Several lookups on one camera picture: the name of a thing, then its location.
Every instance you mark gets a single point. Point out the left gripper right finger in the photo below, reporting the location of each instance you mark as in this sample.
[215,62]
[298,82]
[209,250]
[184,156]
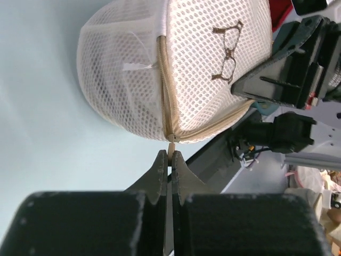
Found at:
[206,223]

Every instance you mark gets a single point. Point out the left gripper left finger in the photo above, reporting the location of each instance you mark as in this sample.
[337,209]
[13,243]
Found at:
[130,222]

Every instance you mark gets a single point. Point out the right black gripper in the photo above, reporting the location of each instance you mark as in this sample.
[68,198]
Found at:
[294,77]

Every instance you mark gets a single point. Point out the white mesh laundry bag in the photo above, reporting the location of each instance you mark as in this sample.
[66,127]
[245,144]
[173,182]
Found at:
[163,70]

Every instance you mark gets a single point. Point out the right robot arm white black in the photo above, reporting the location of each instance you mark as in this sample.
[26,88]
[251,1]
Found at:
[288,133]

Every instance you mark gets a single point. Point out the red bra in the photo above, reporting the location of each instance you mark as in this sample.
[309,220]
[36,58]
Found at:
[279,10]

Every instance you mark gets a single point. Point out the teal transparent plastic basin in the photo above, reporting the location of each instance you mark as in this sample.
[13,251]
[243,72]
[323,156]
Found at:
[265,108]

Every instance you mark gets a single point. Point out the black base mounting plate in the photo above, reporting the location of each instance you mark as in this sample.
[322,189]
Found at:
[218,161]

